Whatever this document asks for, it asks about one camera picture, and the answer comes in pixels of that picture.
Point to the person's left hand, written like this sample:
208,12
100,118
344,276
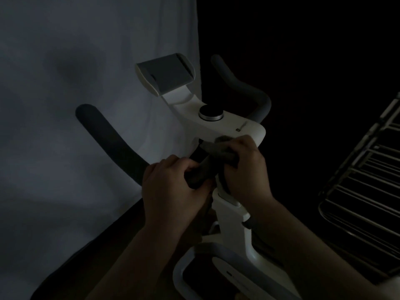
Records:
168,196

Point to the person's right hand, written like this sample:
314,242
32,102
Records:
250,181

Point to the grey cleaning cloth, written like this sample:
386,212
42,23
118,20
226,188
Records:
215,153

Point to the white exercise bike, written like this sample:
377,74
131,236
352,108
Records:
231,221

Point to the person's right forearm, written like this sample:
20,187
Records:
306,253

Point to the person's left forearm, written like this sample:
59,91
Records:
140,265

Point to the metal drying rack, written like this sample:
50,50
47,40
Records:
365,184

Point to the grey white tablet holder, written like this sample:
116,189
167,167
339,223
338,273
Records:
165,73

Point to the white hanging sheet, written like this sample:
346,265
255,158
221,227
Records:
62,121

